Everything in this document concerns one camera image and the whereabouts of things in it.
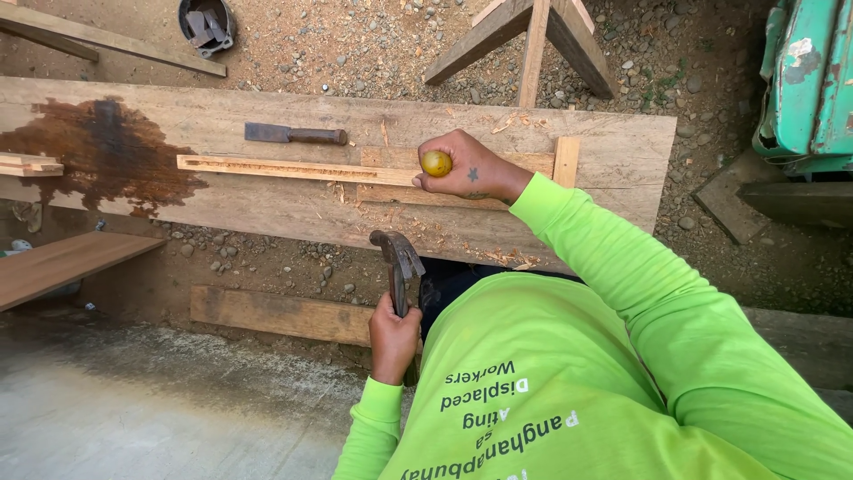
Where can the small upright wooden block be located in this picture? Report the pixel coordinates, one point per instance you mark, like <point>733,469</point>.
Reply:
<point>566,162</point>

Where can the wide wooden workbench plank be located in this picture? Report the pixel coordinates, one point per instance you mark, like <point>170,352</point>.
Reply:
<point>266,210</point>

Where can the grey concrete beam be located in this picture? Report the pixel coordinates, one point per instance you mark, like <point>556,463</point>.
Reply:
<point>806,343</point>

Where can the person's right hand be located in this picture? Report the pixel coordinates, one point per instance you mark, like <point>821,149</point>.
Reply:
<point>480,174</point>

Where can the grey concrete slab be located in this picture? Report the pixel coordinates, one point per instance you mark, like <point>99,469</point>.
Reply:
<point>726,200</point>

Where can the short brown wooden plank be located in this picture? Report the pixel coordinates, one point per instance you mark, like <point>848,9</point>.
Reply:
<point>280,313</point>

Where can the steel claw hammer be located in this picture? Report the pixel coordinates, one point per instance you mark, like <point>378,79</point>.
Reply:
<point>400,260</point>

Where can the long grooved wooden strip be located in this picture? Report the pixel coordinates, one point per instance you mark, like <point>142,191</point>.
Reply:
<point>280,168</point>

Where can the long weathered wooden plank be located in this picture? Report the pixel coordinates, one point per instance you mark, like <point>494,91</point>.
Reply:
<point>100,37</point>

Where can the green rusty metal body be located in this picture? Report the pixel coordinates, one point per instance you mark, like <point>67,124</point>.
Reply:
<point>806,73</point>

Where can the person's neon green shirt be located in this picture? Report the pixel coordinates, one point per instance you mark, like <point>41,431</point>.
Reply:
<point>546,386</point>

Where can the wooden sawhorse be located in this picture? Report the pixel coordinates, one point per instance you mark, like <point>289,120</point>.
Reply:
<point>533,46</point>

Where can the smooth brown wooden board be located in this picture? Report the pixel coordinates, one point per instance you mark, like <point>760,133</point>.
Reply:
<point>60,263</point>

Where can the person's left hand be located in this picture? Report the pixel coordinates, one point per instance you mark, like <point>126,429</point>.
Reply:
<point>393,343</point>

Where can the short wooden offcuts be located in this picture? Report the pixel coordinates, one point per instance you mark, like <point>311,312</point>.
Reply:
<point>26,165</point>

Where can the dark concrete slab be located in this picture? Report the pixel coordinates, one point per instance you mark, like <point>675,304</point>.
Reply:
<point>799,203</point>

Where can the person's dark trousers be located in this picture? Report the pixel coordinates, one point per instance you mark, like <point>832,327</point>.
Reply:
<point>446,283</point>

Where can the person's left fingers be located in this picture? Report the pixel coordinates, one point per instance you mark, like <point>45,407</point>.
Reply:
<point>410,326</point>

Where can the black bucket with tools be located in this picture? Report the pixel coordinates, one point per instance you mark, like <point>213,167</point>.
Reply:
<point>206,26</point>

